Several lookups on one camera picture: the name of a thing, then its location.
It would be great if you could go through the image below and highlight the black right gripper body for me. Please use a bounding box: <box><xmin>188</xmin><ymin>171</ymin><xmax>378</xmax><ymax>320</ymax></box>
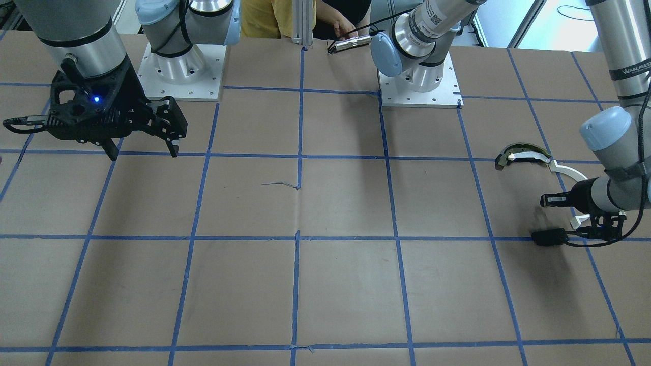
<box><xmin>46</xmin><ymin>56</ymin><xmax>153</xmax><ymax>143</ymax></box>

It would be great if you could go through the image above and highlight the smartphone in hand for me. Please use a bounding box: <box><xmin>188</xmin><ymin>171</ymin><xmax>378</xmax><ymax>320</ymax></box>
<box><xmin>327</xmin><ymin>35</ymin><xmax>372</xmax><ymax>55</ymax></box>

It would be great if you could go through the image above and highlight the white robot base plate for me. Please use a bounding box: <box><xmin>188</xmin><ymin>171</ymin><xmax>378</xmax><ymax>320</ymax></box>
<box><xmin>377</xmin><ymin>53</ymin><xmax>464</xmax><ymax>108</ymax></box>

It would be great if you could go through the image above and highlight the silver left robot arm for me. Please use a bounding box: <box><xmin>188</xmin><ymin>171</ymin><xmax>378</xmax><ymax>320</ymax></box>
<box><xmin>370</xmin><ymin>1</ymin><xmax>649</xmax><ymax>247</ymax></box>

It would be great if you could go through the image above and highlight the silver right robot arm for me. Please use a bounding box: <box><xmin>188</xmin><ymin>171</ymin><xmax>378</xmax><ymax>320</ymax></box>
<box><xmin>2</xmin><ymin>1</ymin><xmax>460</xmax><ymax>259</ymax></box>

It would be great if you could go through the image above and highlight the white curved plastic arc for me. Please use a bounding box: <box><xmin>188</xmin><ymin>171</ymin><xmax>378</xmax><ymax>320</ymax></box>
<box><xmin>548</xmin><ymin>159</ymin><xmax>589</xmax><ymax>230</ymax></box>

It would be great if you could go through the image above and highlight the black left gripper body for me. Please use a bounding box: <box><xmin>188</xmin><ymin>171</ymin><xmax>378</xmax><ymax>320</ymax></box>
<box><xmin>568</xmin><ymin>180</ymin><xmax>627</xmax><ymax>243</ymax></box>

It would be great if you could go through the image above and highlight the person in yellow shirt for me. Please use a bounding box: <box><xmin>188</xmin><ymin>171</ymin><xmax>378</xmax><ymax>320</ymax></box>
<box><xmin>241</xmin><ymin>1</ymin><xmax>371</xmax><ymax>40</ymax></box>

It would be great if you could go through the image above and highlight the green curved brake shoe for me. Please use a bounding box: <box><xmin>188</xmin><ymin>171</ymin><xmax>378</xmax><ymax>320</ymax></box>
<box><xmin>495</xmin><ymin>143</ymin><xmax>552</xmax><ymax>171</ymax></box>

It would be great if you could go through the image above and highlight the person's hand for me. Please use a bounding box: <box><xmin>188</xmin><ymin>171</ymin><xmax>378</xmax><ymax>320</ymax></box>
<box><xmin>332</xmin><ymin>17</ymin><xmax>358</xmax><ymax>40</ymax></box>

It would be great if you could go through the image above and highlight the aluminium frame post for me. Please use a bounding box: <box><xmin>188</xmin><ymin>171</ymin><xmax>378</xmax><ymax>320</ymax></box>
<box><xmin>290</xmin><ymin>0</ymin><xmax>315</xmax><ymax>49</ymax></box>

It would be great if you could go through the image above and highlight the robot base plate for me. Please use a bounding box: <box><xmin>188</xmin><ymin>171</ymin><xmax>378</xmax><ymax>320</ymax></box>
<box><xmin>137</xmin><ymin>44</ymin><xmax>228</xmax><ymax>102</ymax></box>

